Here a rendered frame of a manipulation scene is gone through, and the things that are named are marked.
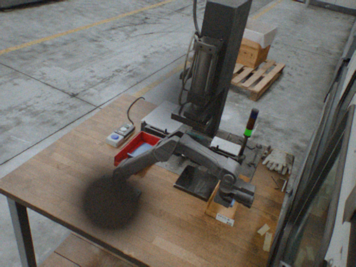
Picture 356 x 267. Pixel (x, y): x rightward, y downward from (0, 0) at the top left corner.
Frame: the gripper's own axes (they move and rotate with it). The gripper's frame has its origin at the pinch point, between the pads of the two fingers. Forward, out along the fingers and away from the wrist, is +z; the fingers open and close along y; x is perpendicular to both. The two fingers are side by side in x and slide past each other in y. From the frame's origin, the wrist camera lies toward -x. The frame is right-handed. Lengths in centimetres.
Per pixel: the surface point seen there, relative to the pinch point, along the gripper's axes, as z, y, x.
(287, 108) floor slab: 242, 193, -10
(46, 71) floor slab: 186, 89, 270
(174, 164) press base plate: 18.1, 8.3, 30.3
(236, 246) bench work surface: 1.4, -15.4, -11.4
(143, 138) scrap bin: 20, 15, 52
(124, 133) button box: 18, 12, 62
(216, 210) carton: 8.0, -4.9, 1.4
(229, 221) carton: 4.3, -7.2, -5.2
